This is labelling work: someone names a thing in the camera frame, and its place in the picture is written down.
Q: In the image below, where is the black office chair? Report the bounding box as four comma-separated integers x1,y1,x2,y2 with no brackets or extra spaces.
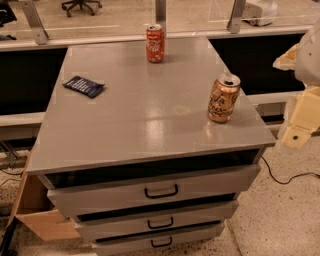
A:
61,0,102,17

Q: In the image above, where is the bottom grey drawer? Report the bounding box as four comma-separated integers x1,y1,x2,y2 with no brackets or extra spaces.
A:
92,221,224,256

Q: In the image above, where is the red cola can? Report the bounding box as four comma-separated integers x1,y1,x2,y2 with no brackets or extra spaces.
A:
146,24,165,63

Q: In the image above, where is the orange gold soda can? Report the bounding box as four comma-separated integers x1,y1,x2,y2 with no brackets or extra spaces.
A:
208,73,241,123

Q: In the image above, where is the grey drawer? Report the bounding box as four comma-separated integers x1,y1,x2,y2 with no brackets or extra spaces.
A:
48,164,260,222
75,200,239,242
92,221,224,256

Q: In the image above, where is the white machine in background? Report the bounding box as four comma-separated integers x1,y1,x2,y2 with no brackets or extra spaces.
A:
242,0,278,26

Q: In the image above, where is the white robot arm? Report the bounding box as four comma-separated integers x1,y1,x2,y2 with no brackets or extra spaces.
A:
273,19,320,149

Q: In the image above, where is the brown cardboard box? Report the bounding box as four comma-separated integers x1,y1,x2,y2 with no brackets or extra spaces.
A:
8,155,80,241

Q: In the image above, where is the dark blue snack packet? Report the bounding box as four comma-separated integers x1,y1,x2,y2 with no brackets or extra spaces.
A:
63,76,104,99

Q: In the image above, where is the top grey drawer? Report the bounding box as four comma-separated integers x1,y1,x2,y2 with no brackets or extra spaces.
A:
48,164,260,222

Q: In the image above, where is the black floor cable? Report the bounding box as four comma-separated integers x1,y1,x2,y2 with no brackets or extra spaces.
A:
260,155,320,186

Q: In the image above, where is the middle grey drawer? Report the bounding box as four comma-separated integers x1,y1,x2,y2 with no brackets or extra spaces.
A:
75,200,239,242

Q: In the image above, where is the grey drawer cabinet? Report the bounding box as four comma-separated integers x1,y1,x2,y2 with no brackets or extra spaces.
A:
25,35,277,256

